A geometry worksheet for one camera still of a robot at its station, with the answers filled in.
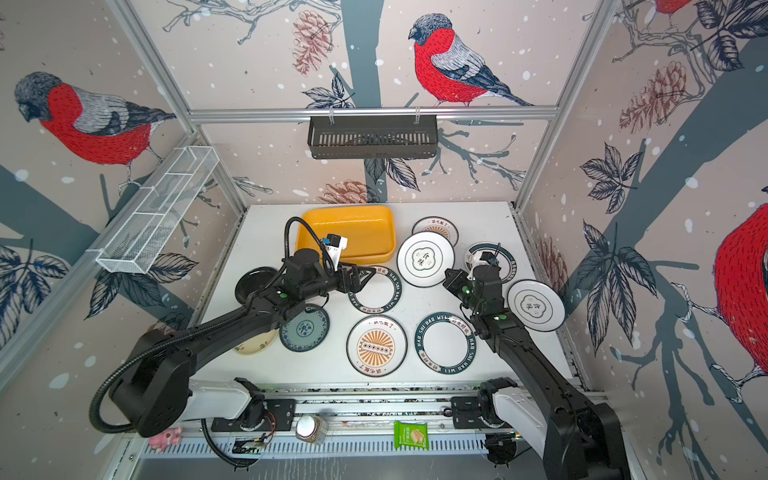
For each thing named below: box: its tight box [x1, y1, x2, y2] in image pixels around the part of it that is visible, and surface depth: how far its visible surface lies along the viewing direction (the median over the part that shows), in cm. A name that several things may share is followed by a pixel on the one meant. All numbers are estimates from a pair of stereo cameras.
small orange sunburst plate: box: [412, 216, 460, 247], surface depth 116 cm
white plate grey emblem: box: [397, 231, 455, 288], surface depth 90 cm
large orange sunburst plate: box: [346, 315, 408, 378], surface depth 87 cm
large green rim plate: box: [414, 311, 477, 375], surface depth 87 cm
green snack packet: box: [393, 421, 430, 451], surface depth 71 cm
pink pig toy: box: [148, 428, 182, 453], surface depth 70 cm
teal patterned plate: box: [279, 303, 331, 353], surface depth 89 cm
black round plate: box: [234, 266, 278, 305], surface depth 102 cm
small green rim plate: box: [348, 266, 402, 315], surface depth 95 cm
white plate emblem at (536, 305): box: [507, 279, 566, 333], surface depth 95 cm
